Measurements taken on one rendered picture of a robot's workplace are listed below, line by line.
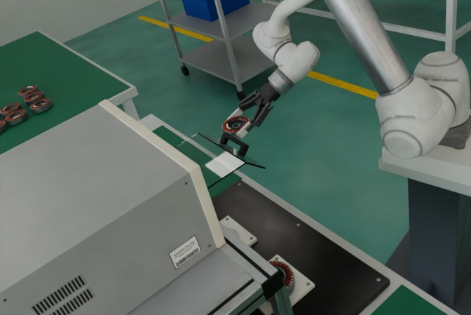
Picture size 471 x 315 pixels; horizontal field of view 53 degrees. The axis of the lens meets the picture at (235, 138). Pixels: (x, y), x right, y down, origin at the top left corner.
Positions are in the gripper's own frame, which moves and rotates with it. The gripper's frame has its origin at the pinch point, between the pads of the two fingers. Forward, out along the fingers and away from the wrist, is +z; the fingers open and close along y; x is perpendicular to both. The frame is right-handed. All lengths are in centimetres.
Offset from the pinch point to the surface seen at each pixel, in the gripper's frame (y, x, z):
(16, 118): 98, 38, 86
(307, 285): -73, -3, 11
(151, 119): 50, 4, 31
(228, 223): -39.6, 2.3, 20.4
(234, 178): -15.6, -5.1, 13.4
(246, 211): -36.4, -2.1, 14.8
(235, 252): -84, 34, 9
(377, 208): 11, -105, -15
